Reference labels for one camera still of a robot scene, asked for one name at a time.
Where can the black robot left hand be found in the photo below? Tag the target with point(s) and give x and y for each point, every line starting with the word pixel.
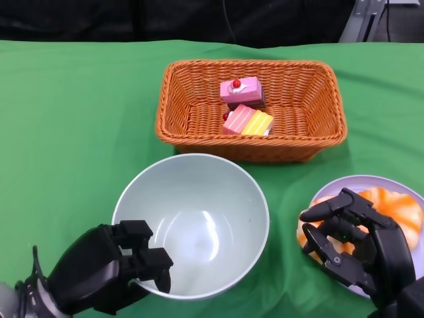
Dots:
pixel 89 275

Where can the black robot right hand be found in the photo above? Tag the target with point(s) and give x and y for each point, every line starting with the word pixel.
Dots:
pixel 381 251

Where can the oblong orange striped bread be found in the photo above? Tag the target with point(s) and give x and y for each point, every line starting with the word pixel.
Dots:
pixel 397 208

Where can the grey round bowl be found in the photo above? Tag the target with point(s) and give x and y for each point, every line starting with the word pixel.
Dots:
pixel 198 198

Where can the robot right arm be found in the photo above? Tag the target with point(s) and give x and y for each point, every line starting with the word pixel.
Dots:
pixel 407 303

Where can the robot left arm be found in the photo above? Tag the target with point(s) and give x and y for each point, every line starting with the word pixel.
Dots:
pixel 23 298

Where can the lavender round plate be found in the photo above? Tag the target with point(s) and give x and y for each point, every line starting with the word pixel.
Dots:
pixel 331 189

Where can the orange wicker basket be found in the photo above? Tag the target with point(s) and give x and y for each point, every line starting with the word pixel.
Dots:
pixel 298 126

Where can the yellow cake slice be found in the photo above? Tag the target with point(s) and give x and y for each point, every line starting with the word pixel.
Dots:
pixel 256 124

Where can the pink and brown cake slice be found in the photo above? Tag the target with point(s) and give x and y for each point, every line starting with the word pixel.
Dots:
pixel 242 94

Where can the green tablecloth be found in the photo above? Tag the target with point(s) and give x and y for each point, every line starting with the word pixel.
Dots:
pixel 83 99

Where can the grey metal stand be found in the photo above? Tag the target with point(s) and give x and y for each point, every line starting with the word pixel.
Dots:
pixel 356 23

